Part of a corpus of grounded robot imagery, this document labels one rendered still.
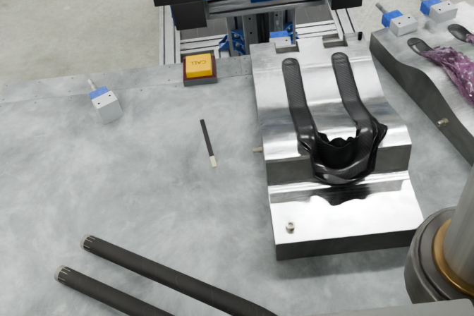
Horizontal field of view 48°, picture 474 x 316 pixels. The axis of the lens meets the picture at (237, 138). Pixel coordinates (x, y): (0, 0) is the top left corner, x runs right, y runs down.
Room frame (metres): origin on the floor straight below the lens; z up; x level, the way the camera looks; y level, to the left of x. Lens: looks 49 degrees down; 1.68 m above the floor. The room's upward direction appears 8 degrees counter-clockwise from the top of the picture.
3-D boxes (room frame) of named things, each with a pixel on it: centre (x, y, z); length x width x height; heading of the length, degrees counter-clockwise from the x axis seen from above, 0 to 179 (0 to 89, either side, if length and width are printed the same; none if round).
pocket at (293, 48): (0.93, -0.14, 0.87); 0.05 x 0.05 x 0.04; 88
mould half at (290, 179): (0.70, -0.18, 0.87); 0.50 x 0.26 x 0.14; 178
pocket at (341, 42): (0.93, -0.25, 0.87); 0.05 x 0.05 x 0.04; 88
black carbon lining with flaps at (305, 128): (0.72, -0.19, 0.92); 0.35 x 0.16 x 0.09; 178
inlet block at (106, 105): (0.92, 0.30, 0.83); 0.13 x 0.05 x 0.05; 26
